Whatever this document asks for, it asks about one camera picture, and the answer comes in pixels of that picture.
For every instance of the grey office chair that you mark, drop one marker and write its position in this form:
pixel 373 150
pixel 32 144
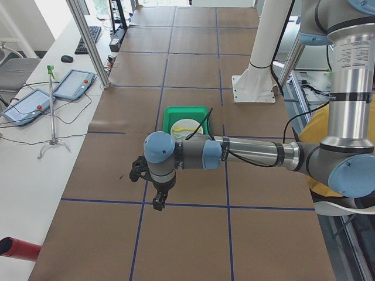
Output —
pixel 16 71

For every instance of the red cylinder tube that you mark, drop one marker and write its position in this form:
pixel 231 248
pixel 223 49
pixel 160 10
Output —
pixel 19 249

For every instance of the black computer mouse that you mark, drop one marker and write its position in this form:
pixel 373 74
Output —
pixel 66 59

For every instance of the green plastic tray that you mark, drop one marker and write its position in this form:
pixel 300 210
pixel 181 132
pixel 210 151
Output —
pixel 175 113

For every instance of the brown paper table cover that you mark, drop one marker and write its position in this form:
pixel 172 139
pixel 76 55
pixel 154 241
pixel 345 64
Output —
pixel 238 222

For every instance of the left blue teach pendant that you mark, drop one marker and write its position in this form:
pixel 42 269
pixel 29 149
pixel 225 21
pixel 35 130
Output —
pixel 28 108

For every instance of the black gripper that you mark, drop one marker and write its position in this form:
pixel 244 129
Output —
pixel 162 187

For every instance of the blue teach pendant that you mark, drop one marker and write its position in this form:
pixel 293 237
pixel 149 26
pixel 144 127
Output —
pixel 28 108
pixel 74 84

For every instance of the yellow cushion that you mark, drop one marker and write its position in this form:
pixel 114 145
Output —
pixel 314 132

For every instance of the yellow plastic spoon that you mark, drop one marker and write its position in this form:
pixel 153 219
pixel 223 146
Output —
pixel 180 129

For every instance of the white round plate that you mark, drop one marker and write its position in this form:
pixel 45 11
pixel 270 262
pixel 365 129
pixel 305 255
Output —
pixel 188 123

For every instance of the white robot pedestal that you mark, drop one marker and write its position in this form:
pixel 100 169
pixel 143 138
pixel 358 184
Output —
pixel 255 84

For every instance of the aluminium frame post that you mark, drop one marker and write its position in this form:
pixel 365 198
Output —
pixel 81 23

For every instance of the right blue teach pendant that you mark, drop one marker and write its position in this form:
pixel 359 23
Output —
pixel 74 84

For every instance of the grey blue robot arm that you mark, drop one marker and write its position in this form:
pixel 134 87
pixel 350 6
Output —
pixel 343 160

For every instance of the metal stand with green clip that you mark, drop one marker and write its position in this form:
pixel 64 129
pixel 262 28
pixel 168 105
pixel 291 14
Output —
pixel 54 140

